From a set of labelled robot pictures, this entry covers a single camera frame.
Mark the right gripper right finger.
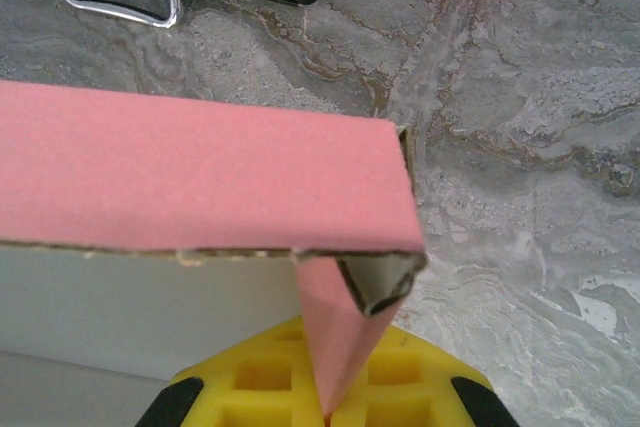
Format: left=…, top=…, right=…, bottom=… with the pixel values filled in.
left=332, top=325, right=521, bottom=427

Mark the pink paper box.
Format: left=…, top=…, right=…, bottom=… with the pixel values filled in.
left=0, top=79, right=430, bottom=421

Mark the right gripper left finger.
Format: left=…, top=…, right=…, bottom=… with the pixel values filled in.
left=134, top=315, right=326, bottom=427

